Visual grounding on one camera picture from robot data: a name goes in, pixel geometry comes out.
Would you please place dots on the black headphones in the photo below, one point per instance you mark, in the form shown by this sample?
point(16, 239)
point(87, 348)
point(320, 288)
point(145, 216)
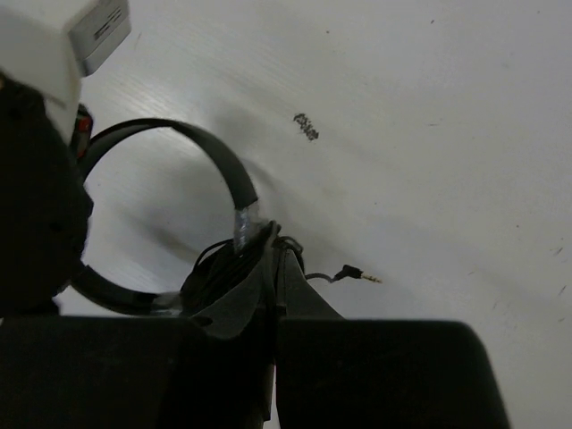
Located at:
point(219, 268)

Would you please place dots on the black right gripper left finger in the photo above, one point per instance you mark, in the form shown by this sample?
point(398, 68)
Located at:
point(139, 372)

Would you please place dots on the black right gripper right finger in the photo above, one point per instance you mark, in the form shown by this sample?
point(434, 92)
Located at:
point(333, 372)

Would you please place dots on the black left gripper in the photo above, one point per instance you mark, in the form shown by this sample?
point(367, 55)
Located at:
point(44, 205)

